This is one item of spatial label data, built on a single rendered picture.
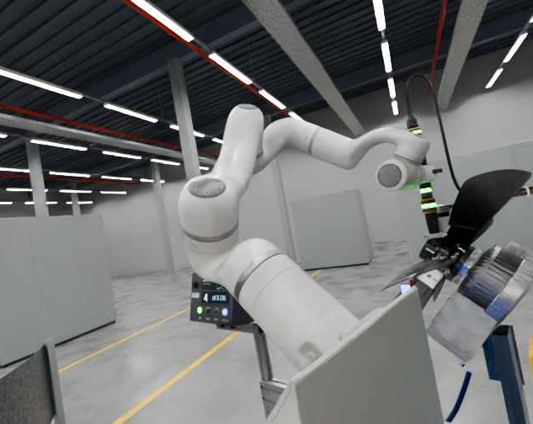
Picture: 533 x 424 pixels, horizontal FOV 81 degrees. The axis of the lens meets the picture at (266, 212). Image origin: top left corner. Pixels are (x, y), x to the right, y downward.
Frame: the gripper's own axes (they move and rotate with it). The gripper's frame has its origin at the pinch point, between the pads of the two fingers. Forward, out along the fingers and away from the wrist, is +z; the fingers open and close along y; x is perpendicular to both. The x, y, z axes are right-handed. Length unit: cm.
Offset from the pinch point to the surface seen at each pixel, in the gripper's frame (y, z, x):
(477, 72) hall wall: -66, 1242, 387
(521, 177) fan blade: 24.5, 3.1, -6.5
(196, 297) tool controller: -79, -42, -30
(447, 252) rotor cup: 1.6, 3.8, -26.9
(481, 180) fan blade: 16.0, -6.8, -5.4
